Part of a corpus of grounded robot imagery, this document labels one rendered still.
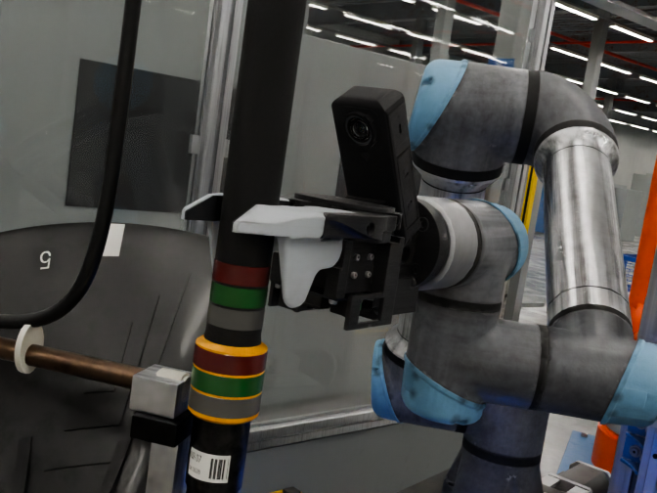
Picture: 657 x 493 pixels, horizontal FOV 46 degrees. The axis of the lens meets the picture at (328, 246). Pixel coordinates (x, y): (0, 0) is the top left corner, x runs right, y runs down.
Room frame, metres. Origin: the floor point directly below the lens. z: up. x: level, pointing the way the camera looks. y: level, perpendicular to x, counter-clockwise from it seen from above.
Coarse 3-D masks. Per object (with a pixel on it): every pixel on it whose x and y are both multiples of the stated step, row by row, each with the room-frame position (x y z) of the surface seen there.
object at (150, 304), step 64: (0, 256) 0.59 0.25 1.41; (64, 256) 0.59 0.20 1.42; (128, 256) 0.59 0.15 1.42; (192, 256) 0.60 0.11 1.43; (64, 320) 0.55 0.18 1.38; (128, 320) 0.55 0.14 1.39; (192, 320) 0.56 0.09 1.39; (0, 384) 0.53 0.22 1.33; (64, 384) 0.52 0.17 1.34; (0, 448) 0.50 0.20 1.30; (64, 448) 0.49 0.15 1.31; (128, 448) 0.49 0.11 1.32
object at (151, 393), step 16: (160, 368) 0.47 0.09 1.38; (144, 384) 0.45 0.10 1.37; (160, 384) 0.45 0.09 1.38; (176, 384) 0.44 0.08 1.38; (144, 400) 0.45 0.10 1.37; (160, 400) 0.45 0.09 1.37; (176, 400) 0.44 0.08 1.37; (144, 416) 0.44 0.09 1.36; (160, 416) 0.45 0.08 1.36; (176, 416) 0.45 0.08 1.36; (192, 416) 0.46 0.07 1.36; (144, 432) 0.44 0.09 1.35; (160, 432) 0.44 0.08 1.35; (176, 432) 0.44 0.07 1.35; (160, 448) 0.44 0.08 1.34; (176, 448) 0.44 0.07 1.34; (160, 464) 0.44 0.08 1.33; (176, 464) 0.44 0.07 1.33; (160, 480) 0.44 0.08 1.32; (176, 480) 0.45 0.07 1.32
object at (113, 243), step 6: (114, 228) 0.61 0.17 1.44; (120, 228) 0.61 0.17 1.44; (114, 234) 0.61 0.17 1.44; (120, 234) 0.61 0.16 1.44; (108, 240) 0.60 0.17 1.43; (114, 240) 0.60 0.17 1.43; (120, 240) 0.60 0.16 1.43; (108, 246) 0.60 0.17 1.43; (114, 246) 0.60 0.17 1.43; (108, 252) 0.59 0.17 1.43; (114, 252) 0.60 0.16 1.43
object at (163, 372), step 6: (156, 372) 0.46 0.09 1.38; (162, 372) 0.46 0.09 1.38; (168, 372) 0.46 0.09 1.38; (174, 372) 0.46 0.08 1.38; (180, 372) 0.46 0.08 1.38; (168, 378) 0.45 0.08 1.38; (174, 378) 0.45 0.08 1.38; (180, 378) 0.45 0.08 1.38; (186, 378) 0.46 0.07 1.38; (186, 384) 0.46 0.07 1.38; (186, 390) 0.46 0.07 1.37; (186, 396) 0.46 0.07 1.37
